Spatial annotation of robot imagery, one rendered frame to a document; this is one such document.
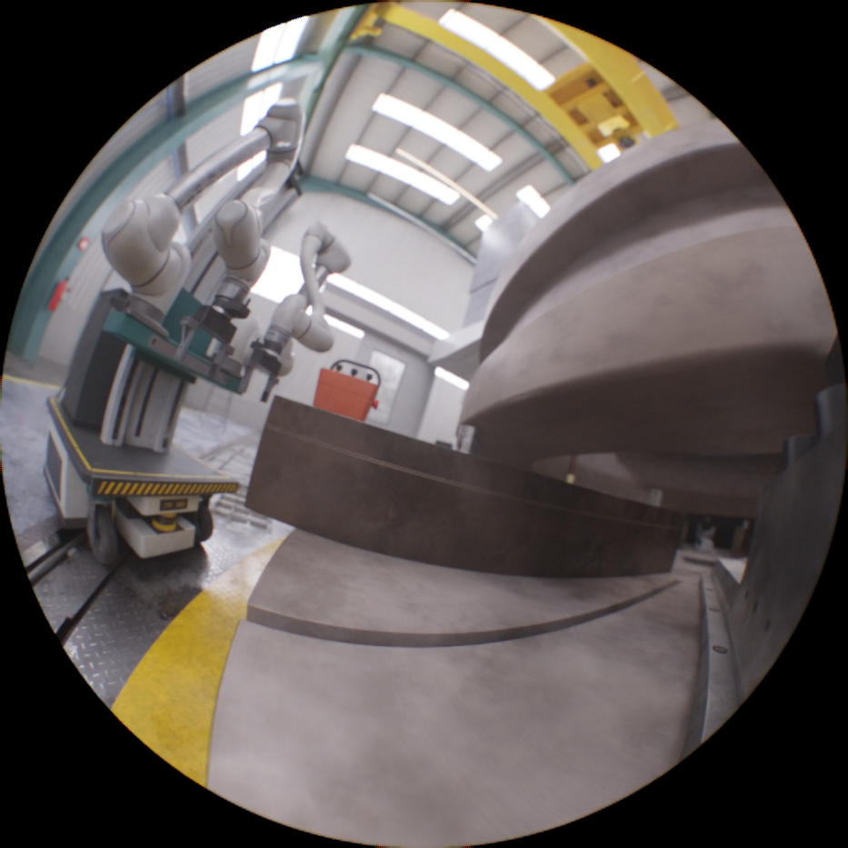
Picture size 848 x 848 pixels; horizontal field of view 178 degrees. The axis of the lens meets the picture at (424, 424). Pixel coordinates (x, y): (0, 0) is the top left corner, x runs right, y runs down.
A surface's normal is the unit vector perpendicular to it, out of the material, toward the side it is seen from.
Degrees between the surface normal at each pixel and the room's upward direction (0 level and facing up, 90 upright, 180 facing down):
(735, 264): 90
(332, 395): 97
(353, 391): 97
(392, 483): 90
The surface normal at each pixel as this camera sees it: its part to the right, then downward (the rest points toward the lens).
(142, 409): 0.96, 0.26
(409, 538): 0.18, -0.11
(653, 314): -0.87, -0.31
